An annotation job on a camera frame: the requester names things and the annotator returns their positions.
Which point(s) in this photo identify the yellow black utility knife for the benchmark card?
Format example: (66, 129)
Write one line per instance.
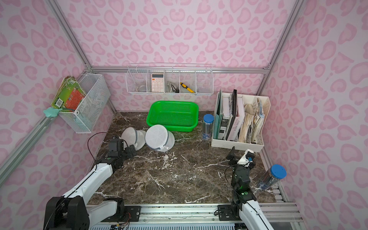
(187, 88)

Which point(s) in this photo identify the white calculator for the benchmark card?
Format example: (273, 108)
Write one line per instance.
(157, 83)

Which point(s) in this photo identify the white file organizer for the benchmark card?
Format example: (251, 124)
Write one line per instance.
(225, 120)

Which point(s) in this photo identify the white wire shelf back wall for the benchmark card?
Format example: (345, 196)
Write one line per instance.
(199, 79)

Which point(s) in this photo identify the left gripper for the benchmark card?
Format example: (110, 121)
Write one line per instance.
(124, 151)

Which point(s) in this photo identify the white mesh laundry bag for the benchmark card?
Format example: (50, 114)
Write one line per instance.
(134, 137)

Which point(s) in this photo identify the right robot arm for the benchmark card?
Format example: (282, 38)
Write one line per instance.
(244, 203)

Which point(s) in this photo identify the green red booklet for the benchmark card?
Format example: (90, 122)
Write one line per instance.
(69, 95)

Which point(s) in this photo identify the metal clips in shelf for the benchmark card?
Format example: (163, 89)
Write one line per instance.
(172, 88)

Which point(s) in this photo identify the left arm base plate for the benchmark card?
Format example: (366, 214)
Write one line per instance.
(127, 214)

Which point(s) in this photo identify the round metal tin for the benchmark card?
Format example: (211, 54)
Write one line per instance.
(142, 88)

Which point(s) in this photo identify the black binder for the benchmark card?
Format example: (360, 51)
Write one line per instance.
(233, 112)

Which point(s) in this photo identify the beige papers in organizer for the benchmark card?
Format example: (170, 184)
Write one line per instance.
(253, 123)

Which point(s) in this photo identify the mint green star hook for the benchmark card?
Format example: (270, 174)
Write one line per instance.
(52, 112)

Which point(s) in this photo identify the pencil tube blue lid lying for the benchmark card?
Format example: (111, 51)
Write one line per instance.
(274, 174)

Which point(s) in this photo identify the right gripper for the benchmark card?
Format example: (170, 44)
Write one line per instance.
(237, 161)

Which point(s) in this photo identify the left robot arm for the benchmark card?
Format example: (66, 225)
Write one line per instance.
(70, 211)

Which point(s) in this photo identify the pencil tube blue lid standing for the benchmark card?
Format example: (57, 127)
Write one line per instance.
(208, 121)

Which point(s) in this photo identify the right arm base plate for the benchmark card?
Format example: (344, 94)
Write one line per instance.
(227, 212)

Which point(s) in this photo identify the white book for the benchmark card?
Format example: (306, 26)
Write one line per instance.
(238, 119)

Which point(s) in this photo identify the green plastic basket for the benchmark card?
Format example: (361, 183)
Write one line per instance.
(177, 116)

